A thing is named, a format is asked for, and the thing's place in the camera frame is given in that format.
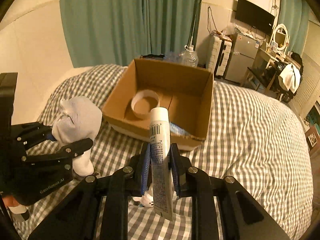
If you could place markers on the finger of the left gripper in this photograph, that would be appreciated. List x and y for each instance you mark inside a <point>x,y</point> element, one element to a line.
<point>69,151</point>
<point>31,134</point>

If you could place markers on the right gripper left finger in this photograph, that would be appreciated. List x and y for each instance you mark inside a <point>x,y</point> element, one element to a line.
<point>96,202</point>

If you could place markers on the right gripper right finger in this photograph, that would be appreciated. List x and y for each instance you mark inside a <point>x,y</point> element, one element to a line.
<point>221,208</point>

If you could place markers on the white knit sock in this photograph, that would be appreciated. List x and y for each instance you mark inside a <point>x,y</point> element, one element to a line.
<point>79,118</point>

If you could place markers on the white tape roll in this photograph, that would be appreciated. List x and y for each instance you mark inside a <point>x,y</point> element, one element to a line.
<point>143,102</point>

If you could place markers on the white blue cream tube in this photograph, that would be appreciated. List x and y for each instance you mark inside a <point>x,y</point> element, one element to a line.
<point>160,157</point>

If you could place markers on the brown cardboard box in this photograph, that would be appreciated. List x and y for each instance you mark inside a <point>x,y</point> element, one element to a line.
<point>186,92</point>

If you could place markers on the checkered bed quilt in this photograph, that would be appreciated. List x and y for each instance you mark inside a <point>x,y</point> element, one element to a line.
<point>252,137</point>

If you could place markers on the green curtain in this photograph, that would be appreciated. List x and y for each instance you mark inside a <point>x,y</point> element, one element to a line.
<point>294,14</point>
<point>118,31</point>

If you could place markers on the wooden chair with clothes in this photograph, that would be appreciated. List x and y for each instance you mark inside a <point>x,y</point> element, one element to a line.
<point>266,79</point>

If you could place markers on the large clear water bottle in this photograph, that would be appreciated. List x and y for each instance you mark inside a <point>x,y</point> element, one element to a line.
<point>189,56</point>

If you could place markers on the white dressing table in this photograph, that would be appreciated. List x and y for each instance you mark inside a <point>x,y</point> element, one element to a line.
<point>289,77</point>

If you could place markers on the white wardrobe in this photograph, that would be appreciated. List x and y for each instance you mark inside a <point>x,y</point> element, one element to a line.
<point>308,92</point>

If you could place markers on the small grey fridge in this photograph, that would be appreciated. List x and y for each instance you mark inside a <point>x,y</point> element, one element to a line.
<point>243,53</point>

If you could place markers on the white suitcase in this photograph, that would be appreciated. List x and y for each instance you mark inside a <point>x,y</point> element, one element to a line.
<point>219,49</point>

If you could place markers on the white oval vanity mirror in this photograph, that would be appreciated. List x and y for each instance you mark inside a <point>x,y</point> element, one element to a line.
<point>280,38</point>

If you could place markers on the black wall television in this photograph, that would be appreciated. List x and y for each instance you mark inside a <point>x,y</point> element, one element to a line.
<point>255,16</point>

